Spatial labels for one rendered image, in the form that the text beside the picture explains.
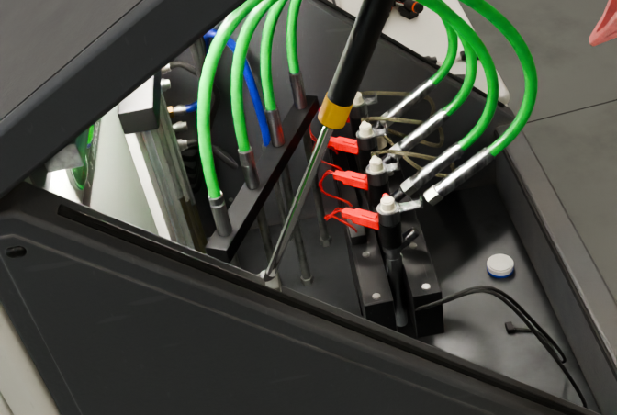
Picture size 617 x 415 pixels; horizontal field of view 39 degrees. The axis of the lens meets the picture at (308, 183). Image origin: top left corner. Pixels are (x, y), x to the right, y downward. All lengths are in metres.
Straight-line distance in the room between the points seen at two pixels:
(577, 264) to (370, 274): 0.27
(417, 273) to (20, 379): 0.58
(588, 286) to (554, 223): 0.12
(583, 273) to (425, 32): 0.63
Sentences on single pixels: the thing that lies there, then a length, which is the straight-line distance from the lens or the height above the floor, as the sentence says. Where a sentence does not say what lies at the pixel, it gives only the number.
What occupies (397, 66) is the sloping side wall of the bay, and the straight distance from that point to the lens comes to 1.31.
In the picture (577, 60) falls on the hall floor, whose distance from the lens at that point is 3.37.
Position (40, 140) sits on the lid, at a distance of 0.53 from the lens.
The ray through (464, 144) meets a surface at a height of 1.11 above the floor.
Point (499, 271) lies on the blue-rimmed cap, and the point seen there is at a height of 0.84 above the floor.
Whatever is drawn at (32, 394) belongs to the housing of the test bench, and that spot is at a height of 1.27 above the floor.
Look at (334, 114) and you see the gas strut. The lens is 0.57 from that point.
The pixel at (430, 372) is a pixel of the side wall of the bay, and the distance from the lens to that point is 0.73.
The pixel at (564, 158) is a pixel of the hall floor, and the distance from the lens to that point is 2.89.
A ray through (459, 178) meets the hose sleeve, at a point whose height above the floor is 1.12.
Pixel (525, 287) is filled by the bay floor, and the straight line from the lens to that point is 1.32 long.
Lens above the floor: 1.78
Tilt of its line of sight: 39 degrees down
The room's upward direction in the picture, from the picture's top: 11 degrees counter-clockwise
